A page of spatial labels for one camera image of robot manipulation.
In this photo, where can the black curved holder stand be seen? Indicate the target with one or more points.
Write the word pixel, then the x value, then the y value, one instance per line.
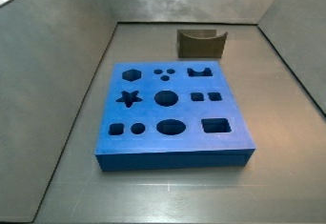
pixel 201 43

